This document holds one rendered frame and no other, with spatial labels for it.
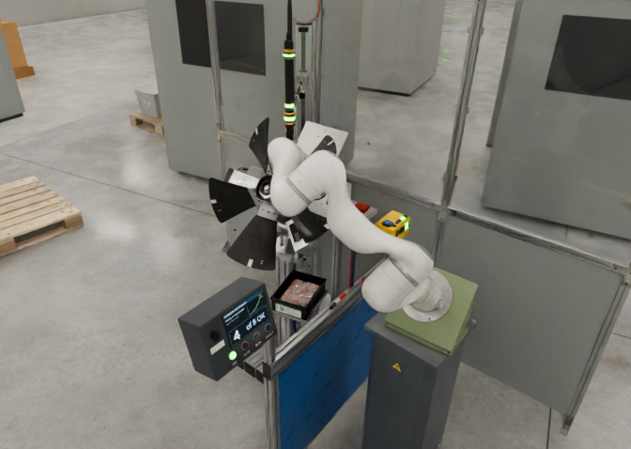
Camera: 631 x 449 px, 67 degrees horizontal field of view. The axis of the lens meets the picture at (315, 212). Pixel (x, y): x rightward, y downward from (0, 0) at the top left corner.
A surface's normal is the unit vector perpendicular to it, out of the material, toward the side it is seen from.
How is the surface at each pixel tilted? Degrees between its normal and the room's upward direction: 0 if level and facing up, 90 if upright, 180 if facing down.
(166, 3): 90
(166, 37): 90
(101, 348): 0
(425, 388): 90
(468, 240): 90
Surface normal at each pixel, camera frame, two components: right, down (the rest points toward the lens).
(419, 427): 0.05, 0.50
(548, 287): -0.62, 0.38
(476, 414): 0.01, -0.87
